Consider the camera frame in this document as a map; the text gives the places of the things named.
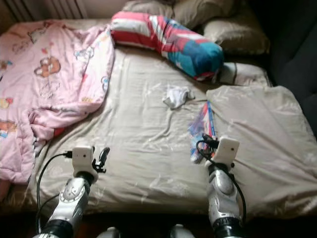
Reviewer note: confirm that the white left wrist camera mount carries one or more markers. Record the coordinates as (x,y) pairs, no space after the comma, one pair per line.
(81,157)

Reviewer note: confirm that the cream pillow with dark piping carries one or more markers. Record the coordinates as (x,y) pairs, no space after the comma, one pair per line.
(247,74)

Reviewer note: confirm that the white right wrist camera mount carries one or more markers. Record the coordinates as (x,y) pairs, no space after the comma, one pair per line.
(227,149)

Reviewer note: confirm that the red teal striped bolster pillow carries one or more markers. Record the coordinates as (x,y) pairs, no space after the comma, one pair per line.
(193,54)

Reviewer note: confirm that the beige floral bed sheet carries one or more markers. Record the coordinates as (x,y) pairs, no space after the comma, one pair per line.
(138,139)

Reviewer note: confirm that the pink cartoon print quilt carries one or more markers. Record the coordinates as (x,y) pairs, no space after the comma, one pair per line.
(49,99)

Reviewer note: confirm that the beige folded duvet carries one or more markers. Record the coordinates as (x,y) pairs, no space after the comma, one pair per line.
(267,139)

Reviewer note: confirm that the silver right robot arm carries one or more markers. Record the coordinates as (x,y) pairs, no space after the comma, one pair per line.
(220,193)

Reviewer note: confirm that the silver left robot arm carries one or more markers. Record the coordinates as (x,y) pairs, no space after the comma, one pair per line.
(72,198)

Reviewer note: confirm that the colourful comic magazine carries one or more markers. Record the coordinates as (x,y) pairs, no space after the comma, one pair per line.
(200,124)

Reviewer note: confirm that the beige pillow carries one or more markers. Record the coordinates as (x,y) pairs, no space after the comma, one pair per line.
(146,6)
(237,35)
(203,10)

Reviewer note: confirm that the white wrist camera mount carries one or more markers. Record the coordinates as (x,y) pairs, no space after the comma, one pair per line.
(81,157)
(227,149)

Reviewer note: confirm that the silver right robot leg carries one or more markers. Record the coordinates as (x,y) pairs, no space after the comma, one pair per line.
(182,232)

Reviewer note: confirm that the grey pleated curtain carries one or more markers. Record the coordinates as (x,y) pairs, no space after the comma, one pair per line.
(44,7)

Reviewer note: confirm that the white crumpled cloth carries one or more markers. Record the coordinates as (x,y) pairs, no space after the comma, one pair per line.
(176,96)

